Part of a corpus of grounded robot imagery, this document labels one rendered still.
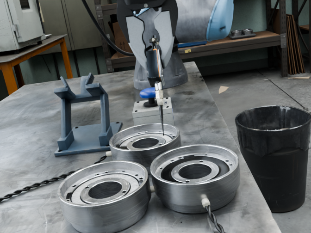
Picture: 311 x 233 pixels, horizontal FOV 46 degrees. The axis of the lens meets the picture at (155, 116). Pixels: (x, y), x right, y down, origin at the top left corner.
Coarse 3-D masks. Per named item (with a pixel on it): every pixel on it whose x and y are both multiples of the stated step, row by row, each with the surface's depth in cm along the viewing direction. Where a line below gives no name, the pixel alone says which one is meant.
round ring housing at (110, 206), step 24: (96, 168) 47; (120, 168) 47; (144, 168) 44; (72, 192) 43; (96, 192) 44; (120, 192) 41; (144, 192) 40; (72, 216) 39; (96, 216) 38; (120, 216) 38
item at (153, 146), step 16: (128, 128) 58; (144, 128) 59; (160, 128) 58; (176, 128) 55; (112, 144) 54; (128, 144) 55; (144, 144) 57; (160, 144) 53; (176, 144) 52; (128, 160) 50; (144, 160) 50
